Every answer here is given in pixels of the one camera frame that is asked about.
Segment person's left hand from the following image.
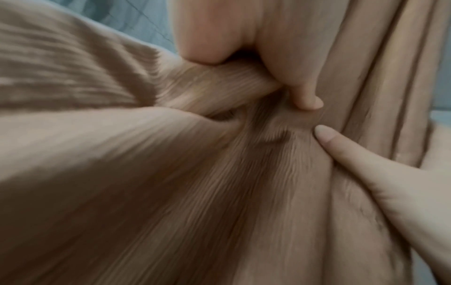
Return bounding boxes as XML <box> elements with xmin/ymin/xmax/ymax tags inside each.
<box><xmin>168</xmin><ymin>0</ymin><xmax>352</xmax><ymax>110</ymax></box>

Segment person's right hand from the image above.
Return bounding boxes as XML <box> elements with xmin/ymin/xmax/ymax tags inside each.
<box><xmin>313</xmin><ymin>122</ymin><xmax>451</xmax><ymax>253</ymax></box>

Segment beige ribbed fabric garment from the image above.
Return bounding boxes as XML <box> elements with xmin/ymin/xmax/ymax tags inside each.
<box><xmin>0</xmin><ymin>0</ymin><xmax>451</xmax><ymax>285</ymax></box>

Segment grey-blue quilted bed sheet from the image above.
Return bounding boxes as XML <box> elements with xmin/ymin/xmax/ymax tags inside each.
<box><xmin>58</xmin><ymin>0</ymin><xmax>179</xmax><ymax>55</ymax></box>

